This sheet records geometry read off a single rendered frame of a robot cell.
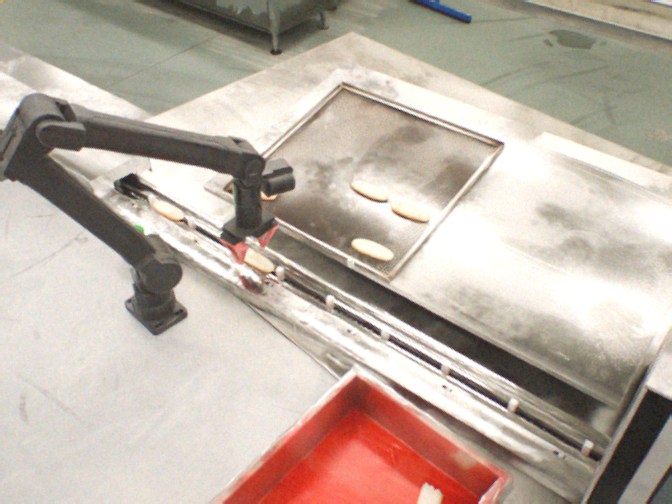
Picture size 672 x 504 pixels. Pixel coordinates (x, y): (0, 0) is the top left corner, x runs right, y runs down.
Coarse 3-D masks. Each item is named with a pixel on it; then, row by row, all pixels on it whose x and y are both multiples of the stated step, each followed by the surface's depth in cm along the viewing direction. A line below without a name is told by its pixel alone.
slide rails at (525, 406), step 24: (144, 192) 166; (192, 216) 159; (288, 288) 141; (312, 288) 141; (336, 312) 136; (360, 312) 136; (408, 336) 132; (456, 384) 123; (480, 384) 123; (504, 408) 120; (528, 408) 120; (576, 432) 116; (576, 456) 113
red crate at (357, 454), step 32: (352, 416) 121; (320, 448) 116; (352, 448) 116; (384, 448) 116; (288, 480) 111; (320, 480) 112; (352, 480) 112; (384, 480) 112; (416, 480) 112; (448, 480) 112
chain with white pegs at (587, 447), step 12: (132, 192) 167; (192, 228) 156; (216, 240) 154; (276, 276) 146; (300, 288) 143; (324, 300) 140; (360, 324) 136; (384, 336) 131; (444, 372) 125; (468, 384) 125; (528, 420) 119; (552, 432) 117; (588, 444) 112
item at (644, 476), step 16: (656, 368) 70; (656, 384) 69; (640, 400) 70; (656, 400) 109; (624, 416) 111; (640, 416) 107; (656, 416) 107; (624, 432) 74; (640, 432) 105; (656, 432) 105; (608, 448) 97; (624, 448) 103; (640, 448) 103; (656, 448) 72; (608, 464) 100; (624, 464) 100; (640, 464) 75; (656, 464) 73; (592, 480) 87; (608, 480) 99; (624, 480) 99; (640, 480) 76; (656, 480) 74; (592, 496) 97; (608, 496) 97; (624, 496) 79; (640, 496) 78
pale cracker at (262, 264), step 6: (246, 252) 148; (252, 252) 148; (246, 258) 147; (252, 258) 147; (258, 258) 147; (264, 258) 147; (252, 264) 146; (258, 264) 145; (264, 264) 145; (270, 264) 146; (258, 270) 145; (264, 270) 145; (270, 270) 145
